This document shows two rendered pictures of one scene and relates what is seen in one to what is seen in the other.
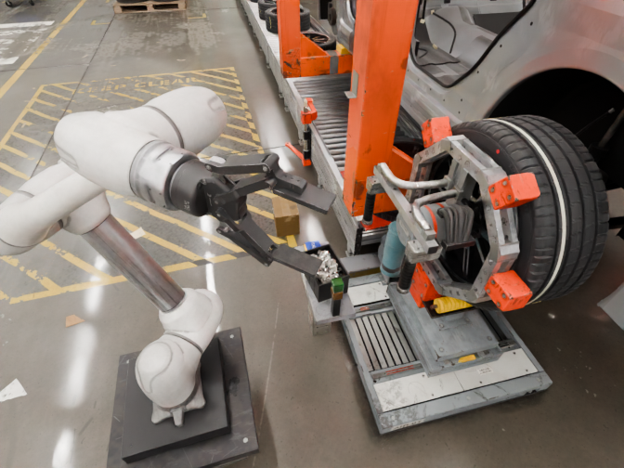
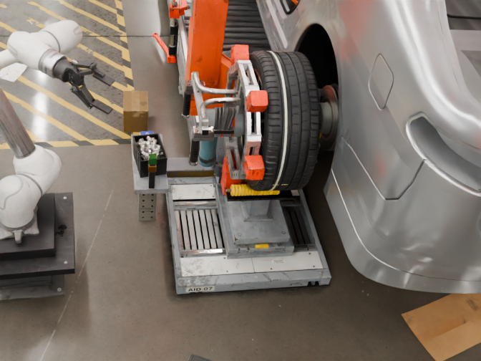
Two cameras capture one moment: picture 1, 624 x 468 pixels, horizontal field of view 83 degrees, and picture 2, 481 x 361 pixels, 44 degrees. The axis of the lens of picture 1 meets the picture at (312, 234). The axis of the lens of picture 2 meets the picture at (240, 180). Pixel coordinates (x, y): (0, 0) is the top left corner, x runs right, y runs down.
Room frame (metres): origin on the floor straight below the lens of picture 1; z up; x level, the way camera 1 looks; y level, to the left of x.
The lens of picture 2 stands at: (-1.32, -0.40, 2.62)
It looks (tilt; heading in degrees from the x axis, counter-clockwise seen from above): 44 degrees down; 357
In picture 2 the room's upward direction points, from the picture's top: 10 degrees clockwise
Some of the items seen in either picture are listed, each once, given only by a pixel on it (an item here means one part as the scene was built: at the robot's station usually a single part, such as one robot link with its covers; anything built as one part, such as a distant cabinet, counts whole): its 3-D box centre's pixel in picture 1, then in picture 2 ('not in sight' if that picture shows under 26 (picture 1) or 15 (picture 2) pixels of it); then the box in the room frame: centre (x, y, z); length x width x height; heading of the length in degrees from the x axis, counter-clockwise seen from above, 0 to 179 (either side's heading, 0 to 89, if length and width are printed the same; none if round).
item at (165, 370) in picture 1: (165, 369); (14, 198); (0.54, 0.49, 0.53); 0.18 x 0.16 x 0.22; 162
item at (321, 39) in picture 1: (308, 49); not in sight; (4.53, 0.04, 0.39); 0.66 x 0.66 x 0.24
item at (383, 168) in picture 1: (415, 166); (215, 77); (1.00, -0.34, 1.03); 0.19 x 0.18 x 0.11; 103
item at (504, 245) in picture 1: (449, 221); (240, 122); (0.93, -0.49, 0.85); 0.54 x 0.07 x 0.54; 13
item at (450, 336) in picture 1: (452, 301); (258, 198); (0.97, -0.65, 0.32); 0.40 x 0.30 x 0.28; 13
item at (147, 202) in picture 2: (319, 303); (147, 188); (1.03, -0.04, 0.21); 0.10 x 0.10 x 0.42; 13
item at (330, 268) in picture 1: (324, 271); (149, 154); (0.98, -0.05, 0.52); 0.20 x 0.14 x 0.13; 22
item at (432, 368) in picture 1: (439, 318); (252, 218); (0.99, -0.65, 0.13); 0.50 x 0.36 x 0.10; 13
